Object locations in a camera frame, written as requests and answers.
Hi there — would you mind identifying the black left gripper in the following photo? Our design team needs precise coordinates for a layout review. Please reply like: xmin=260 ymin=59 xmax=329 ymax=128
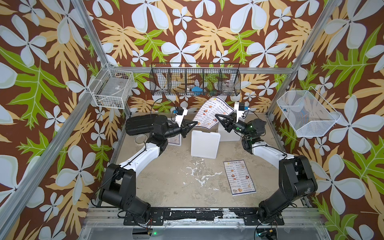
xmin=161 ymin=119 xmax=196 ymax=141

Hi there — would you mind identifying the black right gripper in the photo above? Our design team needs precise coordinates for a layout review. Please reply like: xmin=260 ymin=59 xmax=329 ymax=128
xmin=217 ymin=115 xmax=252 ymax=141

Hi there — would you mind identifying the white menu holder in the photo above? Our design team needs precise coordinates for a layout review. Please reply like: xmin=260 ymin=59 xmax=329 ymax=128
xmin=218 ymin=124 xmax=241 ymax=142
xmin=191 ymin=130 xmax=221 ymax=159
xmin=168 ymin=134 xmax=182 ymax=147

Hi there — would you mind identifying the dim sum menu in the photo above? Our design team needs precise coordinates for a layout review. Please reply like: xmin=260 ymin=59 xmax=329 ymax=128
xmin=193 ymin=97 xmax=234 ymax=130
xmin=168 ymin=135 xmax=181 ymax=145
xmin=224 ymin=160 xmax=257 ymax=196

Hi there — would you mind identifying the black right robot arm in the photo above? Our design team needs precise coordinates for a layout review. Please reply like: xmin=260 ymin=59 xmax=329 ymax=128
xmin=215 ymin=113 xmax=318 ymax=224

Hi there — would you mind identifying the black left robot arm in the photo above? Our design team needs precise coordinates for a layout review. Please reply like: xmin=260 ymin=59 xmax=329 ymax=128
xmin=99 ymin=114 xmax=198 ymax=224

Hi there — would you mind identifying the blue object in basket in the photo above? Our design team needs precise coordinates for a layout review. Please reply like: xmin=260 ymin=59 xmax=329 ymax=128
xmin=192 ymin=86 xmax=204 ymax=96

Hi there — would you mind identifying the black plastic case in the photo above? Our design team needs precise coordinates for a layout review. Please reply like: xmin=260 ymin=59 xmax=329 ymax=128
xmin=126 ymin=114 xmax=159 ymax=136

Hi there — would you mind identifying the white mesh basket right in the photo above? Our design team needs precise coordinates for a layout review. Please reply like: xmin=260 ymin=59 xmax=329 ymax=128
xmin=277 ymin=87 xmax=342 ymax=138

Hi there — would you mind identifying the black wire basket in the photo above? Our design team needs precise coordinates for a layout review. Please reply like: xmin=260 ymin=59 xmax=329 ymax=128
xmin=148 ymin=63 xmax=241 ymax=97

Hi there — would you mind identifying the white wire basket left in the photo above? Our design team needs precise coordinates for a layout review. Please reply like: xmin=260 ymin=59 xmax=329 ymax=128
xmin=89 ymin=64 xmax=135 ymax=110

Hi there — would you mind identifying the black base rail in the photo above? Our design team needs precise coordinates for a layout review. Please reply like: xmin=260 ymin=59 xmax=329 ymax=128
xmin=123 ymin=206 xmax=271 ymax=226

